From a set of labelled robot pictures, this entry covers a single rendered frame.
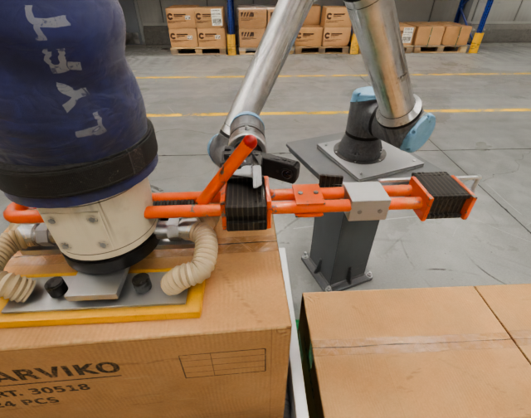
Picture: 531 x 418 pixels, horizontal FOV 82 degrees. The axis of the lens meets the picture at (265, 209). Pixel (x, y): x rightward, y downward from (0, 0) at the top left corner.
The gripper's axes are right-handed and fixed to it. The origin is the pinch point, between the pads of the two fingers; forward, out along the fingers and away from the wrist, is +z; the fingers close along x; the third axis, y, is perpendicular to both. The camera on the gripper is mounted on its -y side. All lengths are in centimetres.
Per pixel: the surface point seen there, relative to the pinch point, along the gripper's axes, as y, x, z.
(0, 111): 27.9, 20.4, 11.2
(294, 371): -8.8, -46.5, 7.7
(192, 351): 11.7, -18.0, 17.3
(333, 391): -19, -53, 10
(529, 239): -184, -103, -99
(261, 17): -28, -30, -703
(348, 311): -29, -52, -13
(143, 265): 22.6, -12.9, 2.4
